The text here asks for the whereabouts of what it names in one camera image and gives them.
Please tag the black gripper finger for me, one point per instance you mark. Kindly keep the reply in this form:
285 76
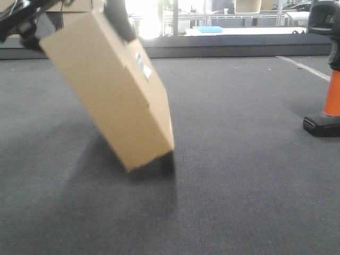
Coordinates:
116 14

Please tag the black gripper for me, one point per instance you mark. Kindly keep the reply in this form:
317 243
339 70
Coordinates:
21 18

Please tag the brown cardboard package box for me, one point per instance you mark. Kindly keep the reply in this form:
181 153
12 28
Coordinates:
131 112

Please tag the black orange barcode scanner gun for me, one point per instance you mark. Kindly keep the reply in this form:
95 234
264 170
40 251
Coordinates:
324 21

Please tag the large cardboard box stack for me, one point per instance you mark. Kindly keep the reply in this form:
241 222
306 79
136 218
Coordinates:
66 6

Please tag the grey vertical pillar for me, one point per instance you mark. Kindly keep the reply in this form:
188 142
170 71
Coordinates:
175 17

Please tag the white barcode label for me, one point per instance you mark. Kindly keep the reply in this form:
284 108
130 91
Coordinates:
145 69

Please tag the blue flat foam pad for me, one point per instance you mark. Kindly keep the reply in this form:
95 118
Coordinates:
208 29

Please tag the beige open bin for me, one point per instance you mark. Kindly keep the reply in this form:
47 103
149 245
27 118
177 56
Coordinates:
247 6

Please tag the grey raised carpet ledge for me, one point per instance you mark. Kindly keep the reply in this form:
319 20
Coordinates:
302 44

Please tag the white tape strip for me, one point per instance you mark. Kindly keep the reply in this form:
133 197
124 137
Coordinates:
305 67

